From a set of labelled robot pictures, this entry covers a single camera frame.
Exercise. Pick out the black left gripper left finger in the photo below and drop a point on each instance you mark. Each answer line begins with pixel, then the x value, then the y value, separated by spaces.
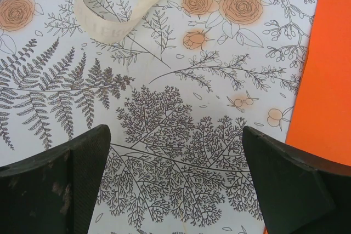
pixel 41 190

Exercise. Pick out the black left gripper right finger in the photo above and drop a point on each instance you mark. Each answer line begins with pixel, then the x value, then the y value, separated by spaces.
pixel 296 195

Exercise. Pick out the orange wrapping paper sheet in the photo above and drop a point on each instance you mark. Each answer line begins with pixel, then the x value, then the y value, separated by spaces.
pixel 326 67

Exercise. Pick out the cream printed ribbon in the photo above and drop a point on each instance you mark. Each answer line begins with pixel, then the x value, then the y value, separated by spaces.
pixel 109 35

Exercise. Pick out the floral print table mat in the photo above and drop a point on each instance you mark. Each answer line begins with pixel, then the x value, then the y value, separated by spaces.
pixel 192 80

